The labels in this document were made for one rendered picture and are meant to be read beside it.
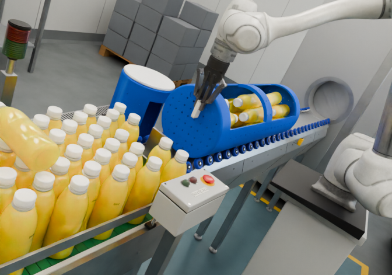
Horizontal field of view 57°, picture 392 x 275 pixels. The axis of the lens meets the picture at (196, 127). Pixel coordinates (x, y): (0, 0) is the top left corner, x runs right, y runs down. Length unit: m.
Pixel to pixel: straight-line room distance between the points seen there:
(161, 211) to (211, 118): 0.49
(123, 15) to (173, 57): 0.97
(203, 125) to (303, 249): 0.65
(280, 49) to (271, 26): 5.39
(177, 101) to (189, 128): 0.12
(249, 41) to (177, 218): 0.51
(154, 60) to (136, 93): 3.30
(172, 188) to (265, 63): 5.72
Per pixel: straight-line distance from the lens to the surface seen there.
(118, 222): 0.98
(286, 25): 1.13
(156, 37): 5.06
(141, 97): 1.79
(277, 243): 1.61
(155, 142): 1.31
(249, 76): 6.65
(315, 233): 1.56
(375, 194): 1.33
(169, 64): 4.96
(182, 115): 1.40
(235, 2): 1.24
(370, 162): 1.34
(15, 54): 1.21
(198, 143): 1.37
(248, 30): 1.04
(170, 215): 0.94
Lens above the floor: 1.59
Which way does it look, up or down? 21 degrees down
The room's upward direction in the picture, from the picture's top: 25 degrees clockwise
